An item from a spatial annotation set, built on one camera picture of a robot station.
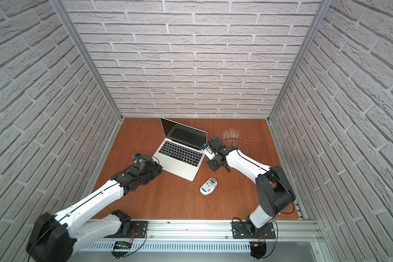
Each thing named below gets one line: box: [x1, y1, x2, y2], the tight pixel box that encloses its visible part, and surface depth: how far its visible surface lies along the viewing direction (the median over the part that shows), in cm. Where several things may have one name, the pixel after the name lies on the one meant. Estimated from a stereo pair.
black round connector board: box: [249, 241, 267, 260], surface depth 72 cm
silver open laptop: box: [152, 117, 208, 182], surface depth 102 cm
